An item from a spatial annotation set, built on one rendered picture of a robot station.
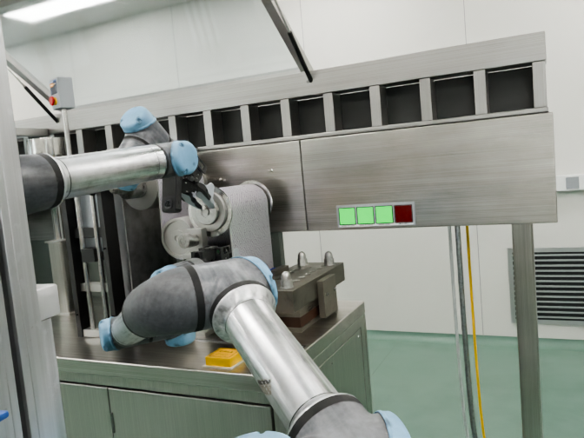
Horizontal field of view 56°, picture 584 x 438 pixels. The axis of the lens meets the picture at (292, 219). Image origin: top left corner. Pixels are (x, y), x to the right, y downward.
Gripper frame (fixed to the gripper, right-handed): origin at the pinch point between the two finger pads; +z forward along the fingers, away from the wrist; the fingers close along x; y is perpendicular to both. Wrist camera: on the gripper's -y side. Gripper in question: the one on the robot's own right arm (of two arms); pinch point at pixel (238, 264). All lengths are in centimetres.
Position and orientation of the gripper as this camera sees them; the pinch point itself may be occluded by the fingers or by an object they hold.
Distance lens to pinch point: 161.6
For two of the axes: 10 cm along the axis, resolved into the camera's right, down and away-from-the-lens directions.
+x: -9.0, 0.4, 4.3
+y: -0.9, -9.9, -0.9
